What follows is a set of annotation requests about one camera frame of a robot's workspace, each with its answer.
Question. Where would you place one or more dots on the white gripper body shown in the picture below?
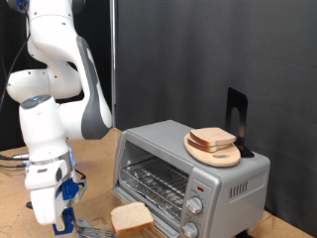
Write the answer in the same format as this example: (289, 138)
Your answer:
(46, 205)

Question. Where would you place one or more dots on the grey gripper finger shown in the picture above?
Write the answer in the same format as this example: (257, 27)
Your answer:
(60, 225)

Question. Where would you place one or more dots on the metal spatula with blue block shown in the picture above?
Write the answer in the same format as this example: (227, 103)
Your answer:
(67, 218)

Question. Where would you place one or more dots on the white bread slice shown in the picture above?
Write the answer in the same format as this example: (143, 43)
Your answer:
(132, 218)
(203, 147)
(211, 135)

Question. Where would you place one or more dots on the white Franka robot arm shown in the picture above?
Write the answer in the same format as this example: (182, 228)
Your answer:
(43, 132)

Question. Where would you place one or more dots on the glass oven door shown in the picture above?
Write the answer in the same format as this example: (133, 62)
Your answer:
(95, 208)

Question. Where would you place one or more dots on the silver oven knob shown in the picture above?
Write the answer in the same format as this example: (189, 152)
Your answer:
(194, 205)
(190, 229)

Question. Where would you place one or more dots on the silver toaster oven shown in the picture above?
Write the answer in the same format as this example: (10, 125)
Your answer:
(158, 139)

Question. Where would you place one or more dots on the vertical metal pole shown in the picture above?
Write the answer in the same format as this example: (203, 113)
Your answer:
(113, 66)

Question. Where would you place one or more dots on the oval wooden cutting board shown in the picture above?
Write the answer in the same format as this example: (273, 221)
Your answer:
(218, 158)

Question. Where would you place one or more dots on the black backdrop curtain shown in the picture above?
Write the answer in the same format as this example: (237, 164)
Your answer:
(99, 33)

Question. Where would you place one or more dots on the black metal bookend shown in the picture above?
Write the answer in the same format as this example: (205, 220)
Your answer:
(241, 99)

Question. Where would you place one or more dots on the dark grey backdrop curtain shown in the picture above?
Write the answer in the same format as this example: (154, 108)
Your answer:
(214, 49)

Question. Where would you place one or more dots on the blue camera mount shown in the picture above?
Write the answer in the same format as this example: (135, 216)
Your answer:
(69, 190)

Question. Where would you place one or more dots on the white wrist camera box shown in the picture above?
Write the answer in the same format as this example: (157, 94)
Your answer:
(81, 188)

